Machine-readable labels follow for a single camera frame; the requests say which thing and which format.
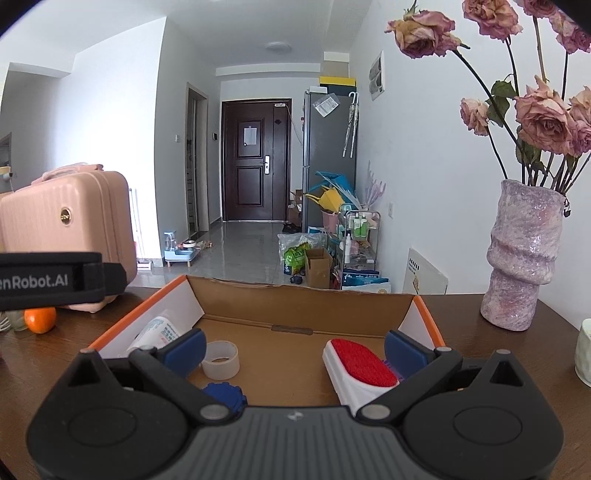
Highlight clear tape roll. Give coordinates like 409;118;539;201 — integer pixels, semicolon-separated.
201;340;241;380

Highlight grey refrigerator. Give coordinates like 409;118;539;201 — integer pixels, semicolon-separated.
302;90;358;234

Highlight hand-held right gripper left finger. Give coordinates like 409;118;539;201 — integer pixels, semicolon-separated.
67;329;234;423

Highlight red lint brush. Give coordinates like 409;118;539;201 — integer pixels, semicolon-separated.
322;339;400;416

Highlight green plastic bag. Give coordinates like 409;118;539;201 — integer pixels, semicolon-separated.
277;232;326;277

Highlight pale purple dried grass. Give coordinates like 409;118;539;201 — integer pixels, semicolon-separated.
362;161;386;208

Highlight white folded umbrellas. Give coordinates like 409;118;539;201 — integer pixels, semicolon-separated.
342;91;358;158

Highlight dried pink roses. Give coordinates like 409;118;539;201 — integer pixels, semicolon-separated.
385;0;591;195

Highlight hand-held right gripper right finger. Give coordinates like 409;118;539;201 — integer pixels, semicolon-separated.
359;329;526;422

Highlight metal trolley cart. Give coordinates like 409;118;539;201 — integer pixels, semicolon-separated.
337;210;382;289

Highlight orange fruit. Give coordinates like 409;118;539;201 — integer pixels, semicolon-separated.
24;307;57;334

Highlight blue white carton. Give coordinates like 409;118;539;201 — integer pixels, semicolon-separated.
342;272;391;294

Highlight white wall panel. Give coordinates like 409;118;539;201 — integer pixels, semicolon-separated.
369;50;385;100

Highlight white cup with spoon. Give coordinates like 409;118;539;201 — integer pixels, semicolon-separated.
575;318;591;387

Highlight small brown carton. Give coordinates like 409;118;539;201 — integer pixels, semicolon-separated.
304;248;334;289

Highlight red cardboard box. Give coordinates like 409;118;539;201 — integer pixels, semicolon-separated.
88;275;448;407

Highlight pink suitcase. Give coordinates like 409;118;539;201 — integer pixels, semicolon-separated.
0;162;138;313

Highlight yellow watering can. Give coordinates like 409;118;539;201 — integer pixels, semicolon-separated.
305;187;345;210

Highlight yellow box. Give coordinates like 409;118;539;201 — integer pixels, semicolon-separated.
320;76;358;95

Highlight blue pet feeder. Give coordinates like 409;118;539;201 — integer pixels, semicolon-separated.
163;231;199;267

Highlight white board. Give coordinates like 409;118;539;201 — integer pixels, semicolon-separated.
404;248;448;296

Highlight dark brown door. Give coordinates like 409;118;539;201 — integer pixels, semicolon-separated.
221;98;293;222

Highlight blue folding frame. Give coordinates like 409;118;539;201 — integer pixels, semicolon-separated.
315;171;356;208

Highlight purple textured vase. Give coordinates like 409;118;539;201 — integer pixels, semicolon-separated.
480;179;566;332

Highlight blue ridged disc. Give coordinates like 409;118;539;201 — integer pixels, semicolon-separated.
202;382;247;412

